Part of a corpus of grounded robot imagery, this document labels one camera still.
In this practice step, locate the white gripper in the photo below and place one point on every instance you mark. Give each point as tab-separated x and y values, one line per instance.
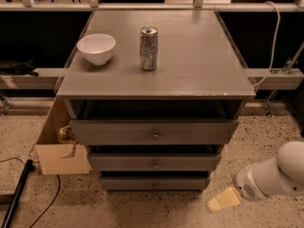
244	181

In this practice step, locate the grey bottom drawer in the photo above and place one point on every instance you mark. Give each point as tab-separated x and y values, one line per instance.
155	184

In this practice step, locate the grey drawer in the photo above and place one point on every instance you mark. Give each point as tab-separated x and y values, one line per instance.
154	162
144	132
155	184

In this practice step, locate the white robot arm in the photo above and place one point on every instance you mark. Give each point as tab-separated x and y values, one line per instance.
281	175

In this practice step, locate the grey drawer cabinet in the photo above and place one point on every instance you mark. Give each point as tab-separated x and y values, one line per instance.
198	77

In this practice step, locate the grey middle drawer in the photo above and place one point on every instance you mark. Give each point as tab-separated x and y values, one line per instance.
154	162

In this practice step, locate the grey top drawer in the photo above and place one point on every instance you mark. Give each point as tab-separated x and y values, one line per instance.
144	132

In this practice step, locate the crumpled item in box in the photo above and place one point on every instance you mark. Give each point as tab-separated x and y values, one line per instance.
66	135

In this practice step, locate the cardboard box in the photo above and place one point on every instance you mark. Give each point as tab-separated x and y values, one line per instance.
60	158

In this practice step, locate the silver drink can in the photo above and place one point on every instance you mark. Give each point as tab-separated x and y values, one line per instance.
149	48

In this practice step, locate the white bowl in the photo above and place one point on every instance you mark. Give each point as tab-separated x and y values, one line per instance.
97	49

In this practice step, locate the black floor bar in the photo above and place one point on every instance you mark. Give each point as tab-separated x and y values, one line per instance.
11	200

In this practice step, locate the grey metal rail frame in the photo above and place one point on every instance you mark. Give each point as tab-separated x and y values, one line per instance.
50	78

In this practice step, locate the black object on rail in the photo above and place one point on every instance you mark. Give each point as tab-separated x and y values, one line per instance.
8	67

